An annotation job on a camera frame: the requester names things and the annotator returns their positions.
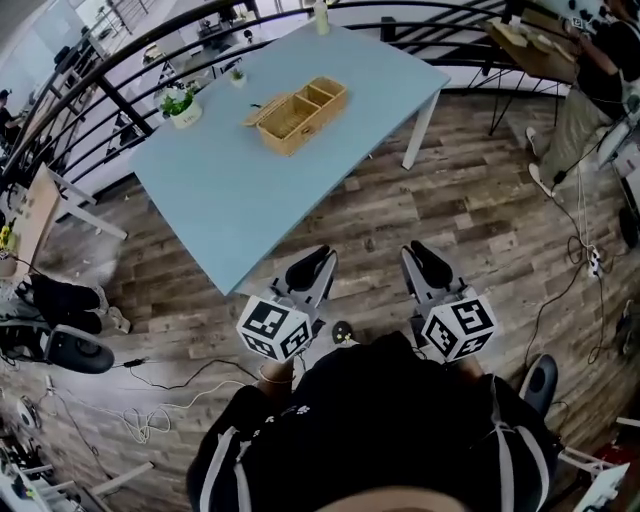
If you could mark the white power strip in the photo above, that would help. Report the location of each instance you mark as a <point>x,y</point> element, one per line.
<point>593,262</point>

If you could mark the wooden table white legs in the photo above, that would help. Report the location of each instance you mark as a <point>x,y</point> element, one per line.
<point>37,215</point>

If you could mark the yellow flowers in pot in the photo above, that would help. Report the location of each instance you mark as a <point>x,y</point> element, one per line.
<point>6,240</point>

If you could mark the person's right forearm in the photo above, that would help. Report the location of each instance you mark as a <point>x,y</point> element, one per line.
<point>470,370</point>

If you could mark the pale plastic bottle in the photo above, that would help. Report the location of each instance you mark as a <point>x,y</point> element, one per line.
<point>322,20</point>

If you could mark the black metal railing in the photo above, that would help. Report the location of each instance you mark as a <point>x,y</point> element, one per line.
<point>125,106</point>

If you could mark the person's left forearm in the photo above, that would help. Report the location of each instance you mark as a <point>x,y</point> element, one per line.
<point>275,390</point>

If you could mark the person's face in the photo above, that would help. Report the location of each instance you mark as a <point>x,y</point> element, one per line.
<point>400,502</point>

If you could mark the small white pot green plant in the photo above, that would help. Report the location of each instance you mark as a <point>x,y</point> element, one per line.
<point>238,82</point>

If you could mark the woven wicker tissue box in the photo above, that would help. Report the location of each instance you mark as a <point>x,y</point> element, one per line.
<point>287,142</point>

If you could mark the dark grey round seat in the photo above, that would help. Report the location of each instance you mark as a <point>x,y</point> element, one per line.
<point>540,380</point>
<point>80,350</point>

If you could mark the wooden table black hairpin legs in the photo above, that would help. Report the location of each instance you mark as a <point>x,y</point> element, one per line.
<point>540,62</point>

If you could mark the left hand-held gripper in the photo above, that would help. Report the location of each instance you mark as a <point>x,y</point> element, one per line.
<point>272,325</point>

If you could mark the person's black shoe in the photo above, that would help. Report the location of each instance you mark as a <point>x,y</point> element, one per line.
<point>341,332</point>

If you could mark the light blue table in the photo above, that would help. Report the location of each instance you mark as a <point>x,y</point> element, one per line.
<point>225,190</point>

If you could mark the white pot flowering plant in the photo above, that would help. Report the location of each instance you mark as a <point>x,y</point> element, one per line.
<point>186,117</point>

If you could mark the person's black shirt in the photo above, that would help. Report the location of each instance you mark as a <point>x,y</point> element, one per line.
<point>375,425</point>

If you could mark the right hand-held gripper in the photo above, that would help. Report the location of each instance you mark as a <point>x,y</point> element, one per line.
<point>457,327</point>

